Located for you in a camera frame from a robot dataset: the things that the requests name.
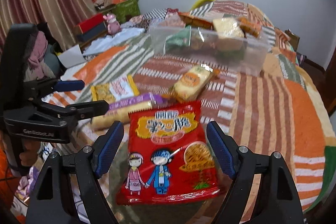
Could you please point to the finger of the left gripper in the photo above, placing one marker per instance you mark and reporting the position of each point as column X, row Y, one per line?
column 55, row 85
column 80, row 111

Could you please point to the red noodle snack bag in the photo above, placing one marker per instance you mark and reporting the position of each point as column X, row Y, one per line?
column 168, row 158

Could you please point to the pink plush toy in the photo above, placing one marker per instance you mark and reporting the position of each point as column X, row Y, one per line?
column 113, row 26

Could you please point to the green cardboard box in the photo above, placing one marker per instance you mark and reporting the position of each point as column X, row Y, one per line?
column 124, row 11

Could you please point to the green snack packet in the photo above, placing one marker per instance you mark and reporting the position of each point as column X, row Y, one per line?
column 181, row 39

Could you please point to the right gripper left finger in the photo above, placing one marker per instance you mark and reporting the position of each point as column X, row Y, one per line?
column 52, row 199

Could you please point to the clear plastic storage box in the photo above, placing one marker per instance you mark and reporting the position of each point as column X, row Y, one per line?
column 229, row 42

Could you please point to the orange cracker packet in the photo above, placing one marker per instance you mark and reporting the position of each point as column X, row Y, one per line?
column 191, row 84

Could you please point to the red shoe box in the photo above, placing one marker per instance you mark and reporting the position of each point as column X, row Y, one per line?
column 88, row 24

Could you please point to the yellow fuzzy headboard edge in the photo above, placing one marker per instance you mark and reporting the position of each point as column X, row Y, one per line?
column 200, row 3

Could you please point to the purple biscuit packet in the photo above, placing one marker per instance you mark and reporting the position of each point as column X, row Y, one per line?
column 120, row 110

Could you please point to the brown cardboard box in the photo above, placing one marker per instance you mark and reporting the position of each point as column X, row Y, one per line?
column 294, row 39

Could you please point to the checkered patterned quilt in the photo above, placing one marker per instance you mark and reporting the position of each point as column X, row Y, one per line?
column 152, row 18

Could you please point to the yellow white snack bag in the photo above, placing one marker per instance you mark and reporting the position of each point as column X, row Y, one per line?
column 122, row 88

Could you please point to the white plastic bag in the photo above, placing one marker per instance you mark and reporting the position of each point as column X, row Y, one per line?
column 103, row 44

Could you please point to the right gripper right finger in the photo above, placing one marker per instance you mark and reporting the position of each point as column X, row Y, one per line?
column 277, row 198

